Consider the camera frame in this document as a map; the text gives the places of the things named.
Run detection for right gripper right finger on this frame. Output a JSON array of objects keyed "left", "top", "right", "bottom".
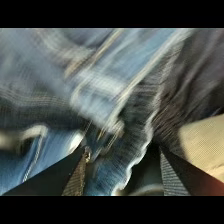
[{"left": 159, "top": 145, "right": 224, "bottom": 196}]

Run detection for blue jeans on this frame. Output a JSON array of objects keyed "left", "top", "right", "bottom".
[{"left": 0, "top": 28, "right": 189, "bottom": 196}]

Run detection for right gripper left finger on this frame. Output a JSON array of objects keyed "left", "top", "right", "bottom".
[{"left": 3, "top": 147, "right": 92, "bottom": 196}]

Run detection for dark grey garment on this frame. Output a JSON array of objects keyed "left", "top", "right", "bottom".
[{"left": 126, "top": 28, "right": 224, "bottom": 153}]

